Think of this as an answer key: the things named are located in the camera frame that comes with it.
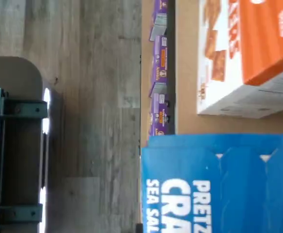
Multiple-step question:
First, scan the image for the blue pretzel crackers box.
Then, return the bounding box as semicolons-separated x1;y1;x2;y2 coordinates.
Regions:
141;133;283;233

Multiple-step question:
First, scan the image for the teal metal mounting frame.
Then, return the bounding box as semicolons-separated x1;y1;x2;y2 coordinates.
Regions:
0;87;49;226

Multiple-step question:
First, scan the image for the purple Annie's snack box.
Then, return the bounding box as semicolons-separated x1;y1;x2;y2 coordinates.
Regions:
148;0;169;41
146;93;171;146
150;35;169;98

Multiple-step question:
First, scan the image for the dark robot base platform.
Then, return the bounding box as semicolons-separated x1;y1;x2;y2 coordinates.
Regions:
0;55;64;233

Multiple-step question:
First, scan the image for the orange pretzel crackers box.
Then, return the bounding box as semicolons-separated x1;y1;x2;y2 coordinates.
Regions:
196;0;283;120

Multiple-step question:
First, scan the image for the wooden board under cracker boxes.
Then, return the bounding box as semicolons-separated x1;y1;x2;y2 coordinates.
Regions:
174;0;283;135

